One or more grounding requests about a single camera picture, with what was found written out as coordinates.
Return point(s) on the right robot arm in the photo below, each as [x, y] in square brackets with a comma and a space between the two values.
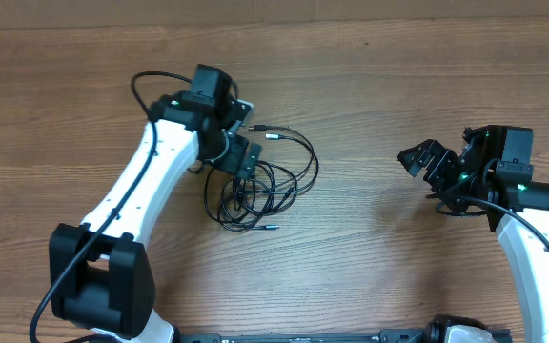
[493, 177]

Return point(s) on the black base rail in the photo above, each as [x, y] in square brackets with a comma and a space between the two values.
[430, 335]

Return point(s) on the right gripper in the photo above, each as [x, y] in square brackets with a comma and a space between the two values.
[440, 157]

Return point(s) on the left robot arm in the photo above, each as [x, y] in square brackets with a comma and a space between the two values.
[101, 278]

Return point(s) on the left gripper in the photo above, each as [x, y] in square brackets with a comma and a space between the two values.
[230, 162]

